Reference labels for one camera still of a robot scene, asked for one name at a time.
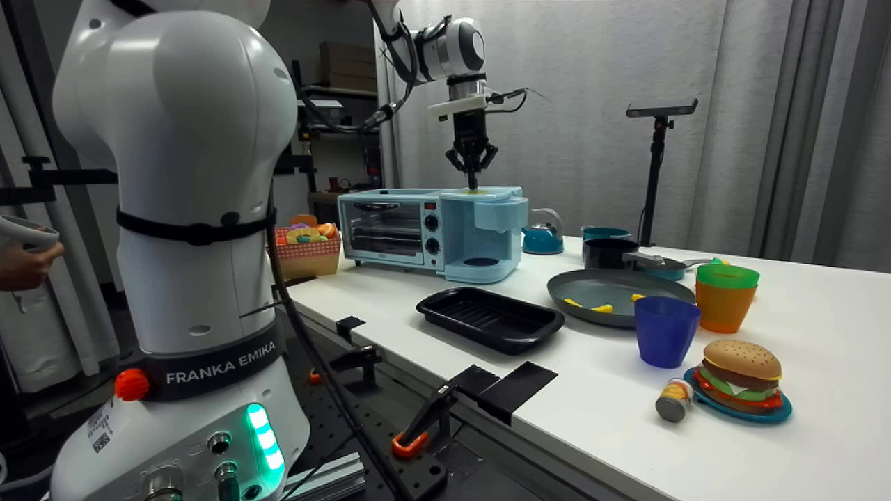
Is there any grey round plate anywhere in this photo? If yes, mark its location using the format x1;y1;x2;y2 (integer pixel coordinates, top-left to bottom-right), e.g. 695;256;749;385
545;268;699;331

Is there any long aluminium rail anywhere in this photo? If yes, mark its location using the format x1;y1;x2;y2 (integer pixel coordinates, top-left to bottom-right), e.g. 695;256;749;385
276;452;371;501

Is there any toy burger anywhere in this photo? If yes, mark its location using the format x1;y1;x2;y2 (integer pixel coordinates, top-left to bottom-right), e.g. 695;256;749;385
692;334;784;415

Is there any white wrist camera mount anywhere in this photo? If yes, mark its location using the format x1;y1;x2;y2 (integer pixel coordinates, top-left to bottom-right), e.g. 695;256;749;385
425;90;528;120

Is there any black clamp with orange tip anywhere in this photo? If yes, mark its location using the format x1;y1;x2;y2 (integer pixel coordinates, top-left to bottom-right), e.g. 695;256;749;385
305;342;384;394
386;385;458;465

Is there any small toy can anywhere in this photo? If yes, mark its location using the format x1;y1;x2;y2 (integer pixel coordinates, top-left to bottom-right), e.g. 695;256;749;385
655;377;695;426

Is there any light blue coffeemaker toaster oven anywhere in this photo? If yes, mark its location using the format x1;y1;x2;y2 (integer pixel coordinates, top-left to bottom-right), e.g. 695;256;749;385
334;184;532;288

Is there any black mounting bar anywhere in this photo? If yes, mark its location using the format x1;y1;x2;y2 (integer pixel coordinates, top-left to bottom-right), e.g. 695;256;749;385
0;154;120;206

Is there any blue toy plate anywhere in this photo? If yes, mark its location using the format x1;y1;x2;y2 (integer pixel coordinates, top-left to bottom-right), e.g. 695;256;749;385
681;366;797;430

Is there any grey hand controller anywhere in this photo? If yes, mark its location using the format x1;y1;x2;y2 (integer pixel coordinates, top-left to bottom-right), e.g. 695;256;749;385
0;214;60;250

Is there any green plastic cup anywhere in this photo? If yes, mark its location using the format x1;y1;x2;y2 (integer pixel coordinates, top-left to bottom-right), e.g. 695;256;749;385
695;259;763;293

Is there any black tripod stand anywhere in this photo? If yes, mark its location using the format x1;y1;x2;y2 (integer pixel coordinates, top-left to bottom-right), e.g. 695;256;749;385
623;97;702;249

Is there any teal toy kettle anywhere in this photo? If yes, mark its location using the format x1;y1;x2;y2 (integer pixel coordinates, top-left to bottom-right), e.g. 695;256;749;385
521;206;564;256

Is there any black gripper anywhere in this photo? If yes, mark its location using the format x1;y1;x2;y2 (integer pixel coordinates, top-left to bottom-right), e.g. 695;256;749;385
442;108;499;196

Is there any black rectangular tray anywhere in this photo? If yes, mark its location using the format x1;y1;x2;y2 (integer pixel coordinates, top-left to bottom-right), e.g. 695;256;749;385
414;284;567;356

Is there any black base cable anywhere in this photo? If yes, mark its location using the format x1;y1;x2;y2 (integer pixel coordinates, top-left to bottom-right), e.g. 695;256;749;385
261;184;414;501

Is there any small black clamp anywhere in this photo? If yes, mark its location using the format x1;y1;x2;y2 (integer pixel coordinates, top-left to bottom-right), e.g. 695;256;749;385
330;316;366;345

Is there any grey curtain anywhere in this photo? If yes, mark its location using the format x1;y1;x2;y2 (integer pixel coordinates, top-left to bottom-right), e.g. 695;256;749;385
386;0;891;275

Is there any woven toy basket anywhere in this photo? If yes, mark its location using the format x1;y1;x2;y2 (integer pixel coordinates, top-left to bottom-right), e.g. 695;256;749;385
267;214;341;281

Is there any large cardboard box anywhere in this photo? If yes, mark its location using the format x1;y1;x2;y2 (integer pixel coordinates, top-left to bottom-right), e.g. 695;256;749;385
316;40;379;92

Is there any dark storage shelf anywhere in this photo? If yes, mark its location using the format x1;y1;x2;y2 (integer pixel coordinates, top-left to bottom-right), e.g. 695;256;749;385
295;40;384;221

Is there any teal toy lid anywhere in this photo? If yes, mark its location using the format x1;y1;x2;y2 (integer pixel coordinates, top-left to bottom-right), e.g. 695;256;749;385
578;227;635;245

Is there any black table bracket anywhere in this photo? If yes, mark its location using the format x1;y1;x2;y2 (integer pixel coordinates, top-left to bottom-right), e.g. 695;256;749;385
447;359;560;426

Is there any orange plastic cup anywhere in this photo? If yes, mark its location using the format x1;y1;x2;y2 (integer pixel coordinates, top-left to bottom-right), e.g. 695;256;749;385
695;281;760;338

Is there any black perforated base board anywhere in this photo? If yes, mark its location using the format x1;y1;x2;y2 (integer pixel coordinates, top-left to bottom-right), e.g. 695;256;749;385
276;305;524;501

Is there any blue plastic cup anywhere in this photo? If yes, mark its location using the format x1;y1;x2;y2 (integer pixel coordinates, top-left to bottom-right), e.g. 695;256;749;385
631;293;702;370

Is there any person's hand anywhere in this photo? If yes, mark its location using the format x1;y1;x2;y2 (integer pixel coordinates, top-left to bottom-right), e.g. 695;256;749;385
0;236;66;293

